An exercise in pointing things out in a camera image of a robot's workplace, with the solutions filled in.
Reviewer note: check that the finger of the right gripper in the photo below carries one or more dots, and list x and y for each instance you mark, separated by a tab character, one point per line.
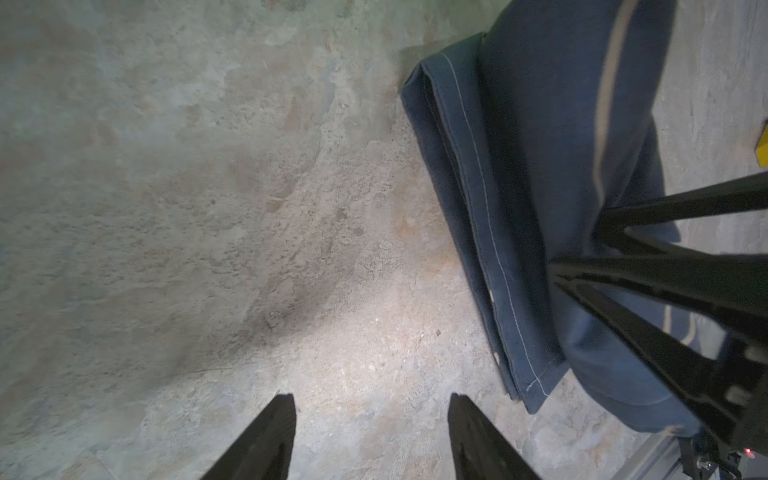
615	225
638	297

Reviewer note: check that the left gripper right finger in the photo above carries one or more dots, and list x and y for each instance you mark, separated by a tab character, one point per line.
479	450

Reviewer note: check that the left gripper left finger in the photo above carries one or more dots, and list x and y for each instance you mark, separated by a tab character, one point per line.
263	450

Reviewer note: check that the dark blue whale pillowcase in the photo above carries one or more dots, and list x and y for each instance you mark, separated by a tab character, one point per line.
529	131

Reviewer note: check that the small yellow flat piece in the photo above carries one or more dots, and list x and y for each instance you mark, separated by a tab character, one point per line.
761	148

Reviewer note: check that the aluminium rail frame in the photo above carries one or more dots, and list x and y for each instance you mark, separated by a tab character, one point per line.
666	457

